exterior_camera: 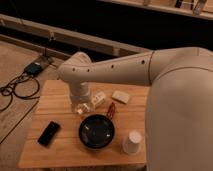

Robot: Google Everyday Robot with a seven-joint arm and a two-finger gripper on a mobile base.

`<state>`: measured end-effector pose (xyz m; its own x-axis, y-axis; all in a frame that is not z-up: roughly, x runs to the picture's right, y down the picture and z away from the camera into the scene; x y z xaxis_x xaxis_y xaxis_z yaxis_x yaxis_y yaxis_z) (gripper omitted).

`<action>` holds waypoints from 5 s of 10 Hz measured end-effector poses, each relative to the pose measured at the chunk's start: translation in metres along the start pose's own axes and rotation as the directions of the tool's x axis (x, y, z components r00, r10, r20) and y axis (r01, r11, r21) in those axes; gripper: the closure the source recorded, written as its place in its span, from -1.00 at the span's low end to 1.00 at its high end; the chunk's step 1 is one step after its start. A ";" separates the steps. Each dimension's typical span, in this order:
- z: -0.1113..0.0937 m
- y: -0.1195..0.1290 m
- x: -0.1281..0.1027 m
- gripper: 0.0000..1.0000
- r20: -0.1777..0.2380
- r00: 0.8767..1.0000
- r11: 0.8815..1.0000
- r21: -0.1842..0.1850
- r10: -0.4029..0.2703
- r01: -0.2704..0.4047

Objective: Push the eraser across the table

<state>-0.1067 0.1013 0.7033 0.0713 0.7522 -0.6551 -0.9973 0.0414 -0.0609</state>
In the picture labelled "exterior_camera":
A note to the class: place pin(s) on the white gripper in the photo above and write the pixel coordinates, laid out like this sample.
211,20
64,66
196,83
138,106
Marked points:
81,103

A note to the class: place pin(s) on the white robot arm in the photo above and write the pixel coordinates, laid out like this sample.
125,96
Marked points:
179,108

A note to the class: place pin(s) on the small white box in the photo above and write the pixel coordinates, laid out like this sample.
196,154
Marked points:
98,99

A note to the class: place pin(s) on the black round bowl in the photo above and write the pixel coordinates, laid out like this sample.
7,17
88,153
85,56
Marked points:
96,131

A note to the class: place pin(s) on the beige rectangular sponge block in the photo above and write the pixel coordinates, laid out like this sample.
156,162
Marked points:
121,96

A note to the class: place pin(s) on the black power adapter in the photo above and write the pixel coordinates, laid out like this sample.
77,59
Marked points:
33,69

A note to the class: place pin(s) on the white paper cup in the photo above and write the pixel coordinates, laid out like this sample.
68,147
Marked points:
131,143

